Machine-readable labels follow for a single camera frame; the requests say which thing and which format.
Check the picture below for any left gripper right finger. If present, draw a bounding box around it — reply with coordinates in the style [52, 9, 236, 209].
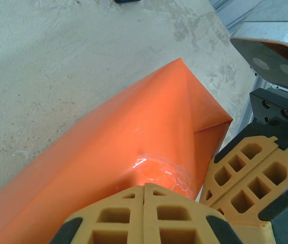
[143, 182, 246, 244]

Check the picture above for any clear adhesive tape piece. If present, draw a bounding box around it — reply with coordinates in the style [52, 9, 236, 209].
[132, 151, 197, 200]

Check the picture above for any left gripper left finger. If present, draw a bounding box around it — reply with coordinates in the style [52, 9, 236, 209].
[49, 185, 145, 244]

